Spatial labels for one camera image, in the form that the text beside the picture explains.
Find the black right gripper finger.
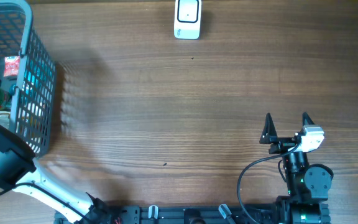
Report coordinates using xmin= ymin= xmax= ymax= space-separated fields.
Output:
xmin=259 ymin=113 xmax=278 ymax=144
xmin=302 ymin=112 xmax=315 ymax=126

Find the red white small box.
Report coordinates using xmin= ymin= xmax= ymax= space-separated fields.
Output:
xmin=3 ymin=56 xmax=20 ymax=79

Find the blue mouthwash bottle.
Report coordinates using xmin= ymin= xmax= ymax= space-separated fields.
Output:
xmin=14 ymin=59 xmax=53 ymax=99

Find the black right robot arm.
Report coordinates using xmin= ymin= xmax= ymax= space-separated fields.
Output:
xmin=259 ymin=112 xmax=334 ymax=224

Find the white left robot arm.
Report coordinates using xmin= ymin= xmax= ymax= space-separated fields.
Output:
xmin=0 ymin=125 xmax=113 ymax=223

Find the white barcode scanner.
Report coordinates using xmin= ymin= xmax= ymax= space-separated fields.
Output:
xmin=173 ymin=0 xmax=202 ymax=40

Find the snack packet in basket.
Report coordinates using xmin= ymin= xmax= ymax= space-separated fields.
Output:
xmin=0 ymin=90 xmax=12 ymax=128

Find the grey plastic mesh basket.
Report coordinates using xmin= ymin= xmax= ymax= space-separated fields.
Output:
xmin=0 ymin=0 xmax=57 ymax=157

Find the black camera cable right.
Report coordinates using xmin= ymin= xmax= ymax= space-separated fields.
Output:
xmin=236 ymin=143 xmax=301 ymax=224

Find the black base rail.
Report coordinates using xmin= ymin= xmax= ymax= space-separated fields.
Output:
xmin=53 ymin=203 xmax=332 ymax=224

